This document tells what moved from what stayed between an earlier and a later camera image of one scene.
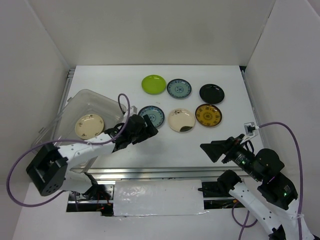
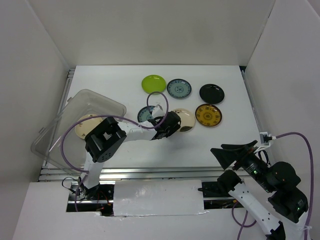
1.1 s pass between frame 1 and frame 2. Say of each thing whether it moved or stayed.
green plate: stayed
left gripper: moved
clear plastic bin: stayed
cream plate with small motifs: stayed
